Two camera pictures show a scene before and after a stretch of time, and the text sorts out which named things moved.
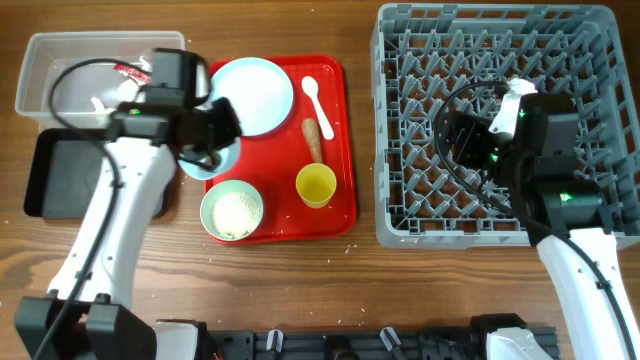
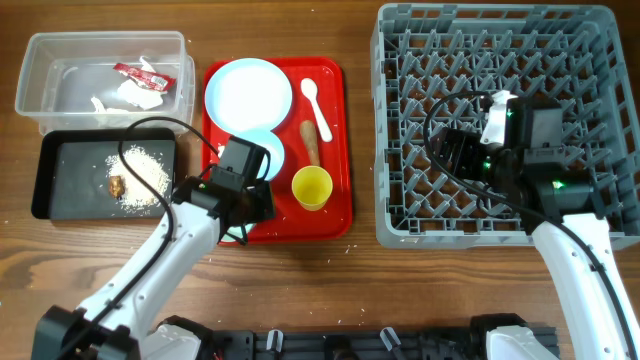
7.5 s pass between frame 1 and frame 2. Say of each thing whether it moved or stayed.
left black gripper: moved
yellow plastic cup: stayed
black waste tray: stayed
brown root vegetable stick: stayed
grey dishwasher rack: stayed
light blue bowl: moved
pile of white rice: moved
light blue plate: stayed
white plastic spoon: stayed
